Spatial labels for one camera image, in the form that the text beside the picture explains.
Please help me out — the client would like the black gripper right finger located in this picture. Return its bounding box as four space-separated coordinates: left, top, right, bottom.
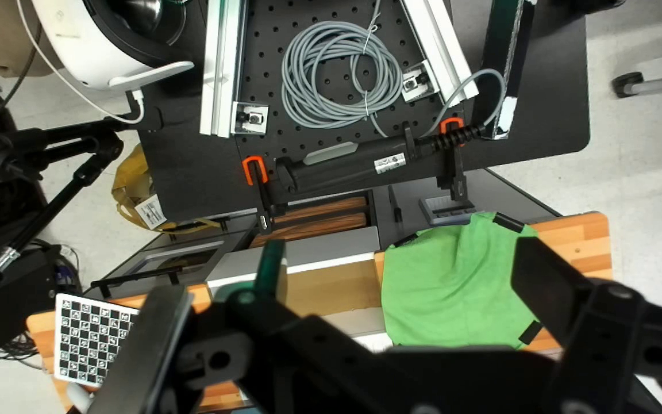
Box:
513 235 648 414

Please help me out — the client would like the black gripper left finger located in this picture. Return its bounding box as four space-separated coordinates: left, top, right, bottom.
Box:
88 239 305 414

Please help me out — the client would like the green towel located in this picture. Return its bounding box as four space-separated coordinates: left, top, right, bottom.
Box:
380 212 548 351

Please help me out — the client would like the checker calibration board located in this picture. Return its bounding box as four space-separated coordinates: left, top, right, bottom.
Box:
53 293 143 388

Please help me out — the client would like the yellow bag with label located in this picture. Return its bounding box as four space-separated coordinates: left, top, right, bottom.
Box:
110 146 168 233

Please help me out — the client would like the grey office chair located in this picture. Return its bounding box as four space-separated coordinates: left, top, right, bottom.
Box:
612 69 662 204

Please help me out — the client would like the black clamp with label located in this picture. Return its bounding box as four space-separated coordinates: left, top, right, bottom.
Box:
272 112 502 226

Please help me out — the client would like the black perforated table plate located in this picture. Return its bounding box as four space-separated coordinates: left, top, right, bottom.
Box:
137 0 592 226

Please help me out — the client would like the black clamp orange handle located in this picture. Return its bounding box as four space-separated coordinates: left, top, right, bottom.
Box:
238 155 290 233

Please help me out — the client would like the black camera tripod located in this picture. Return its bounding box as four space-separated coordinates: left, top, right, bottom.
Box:
0 123 127 255

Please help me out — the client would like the aluminium profile rail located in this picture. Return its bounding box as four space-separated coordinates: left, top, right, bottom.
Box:
398 0 480 105
198 0 250 140

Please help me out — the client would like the coiled grey cable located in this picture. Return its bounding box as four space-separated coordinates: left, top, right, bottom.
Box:
277 0 510 143

